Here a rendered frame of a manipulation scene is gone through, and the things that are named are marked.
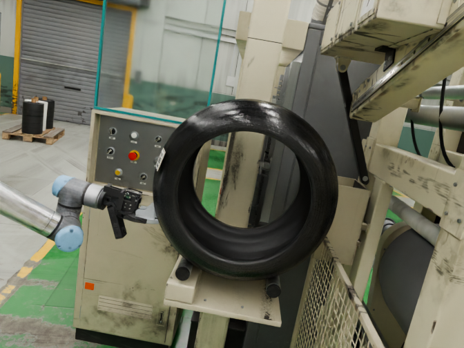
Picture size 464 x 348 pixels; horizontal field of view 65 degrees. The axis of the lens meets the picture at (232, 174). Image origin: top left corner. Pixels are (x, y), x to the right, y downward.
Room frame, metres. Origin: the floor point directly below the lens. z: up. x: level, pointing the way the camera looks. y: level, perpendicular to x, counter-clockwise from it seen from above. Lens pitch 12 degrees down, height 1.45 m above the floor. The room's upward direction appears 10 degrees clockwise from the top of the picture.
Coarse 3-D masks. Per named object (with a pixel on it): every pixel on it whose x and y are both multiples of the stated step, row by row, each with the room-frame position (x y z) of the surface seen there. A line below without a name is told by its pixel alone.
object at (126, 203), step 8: (112, 184) 1.13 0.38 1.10; (104, 192) 1.10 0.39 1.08; (112, 192) 1.10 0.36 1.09; (120, 192) 1.08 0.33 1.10; (128, 192) 1.12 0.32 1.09; (136, 192) 1.13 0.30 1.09; (104, 200) 1.10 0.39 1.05; (112, 200) 1.10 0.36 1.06; (120, 200) 1.08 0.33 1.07; (128, 200) 1.09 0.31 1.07; (136, 200) 1.09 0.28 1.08; (104, 208) 1.12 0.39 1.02; (120, 208) 1.08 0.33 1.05; (128, 208) 1.09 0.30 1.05; (136, 208) 1.14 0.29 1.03; (120, 216) 1.08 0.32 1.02
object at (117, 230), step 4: (108, 208) 1.10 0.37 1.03; (112, 208) 1.10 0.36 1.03; (108, 212) 1.10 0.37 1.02; (112, 212) 1.10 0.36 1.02; (112, 216) 1.10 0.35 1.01; (116, 216) 1.10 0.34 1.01; (112, 220) 1.10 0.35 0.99; (116, 220) 1.10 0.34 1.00; (120, 220) 1.12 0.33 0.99; (112, 224) 1.10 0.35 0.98; (116, 224) 1.10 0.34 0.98; (120, 224) 1.11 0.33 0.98; (116, 228) 1.10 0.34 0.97; (120, 228) 1.10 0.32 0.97; (124, 228) 1.13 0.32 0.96; (116, 232) 1.10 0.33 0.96; (120, 232) 1.10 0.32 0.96; (124, 232) 1.11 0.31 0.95; (116, 236) 1.09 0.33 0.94; (120, 236) 1.09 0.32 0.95
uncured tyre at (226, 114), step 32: (192, 128) 1.01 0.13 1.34; (224, 128) 0.99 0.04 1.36; (256, 128) 0.99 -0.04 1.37; (288, 128) 1.00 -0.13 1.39; (192, 160) 1.27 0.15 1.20; (320, 160) 0.99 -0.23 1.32; (160, 192) 1.01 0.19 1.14; (192, 192) 1.27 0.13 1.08; (320, 192) 0.99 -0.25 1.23; (160, 224) 1.03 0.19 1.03; (192, 224) 1.24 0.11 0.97; (224, 224) 1.28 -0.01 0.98; (288, 224) 1.25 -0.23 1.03; (320, 224) 0.99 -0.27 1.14; (192, 256) 1.00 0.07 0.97; (224, 256) 1.16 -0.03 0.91; (256, 256) 1.18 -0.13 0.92; (288, 256) 0.99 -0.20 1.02
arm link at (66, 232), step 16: (0, 192) 0.89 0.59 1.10; (16, 192) 0.93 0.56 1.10; (0, 208) 0.89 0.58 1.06; (16, 208) 0.91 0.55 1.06; (32, 208) 0.93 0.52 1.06; (48, 208) 0.98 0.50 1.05; (32, 224) 0.93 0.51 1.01; (48, 224) 0.94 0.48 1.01; (64, 224) 0.97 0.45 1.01; (80, 224) 1.04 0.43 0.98; (64, 240) 0.95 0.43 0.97; (80, 240) 0.97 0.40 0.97
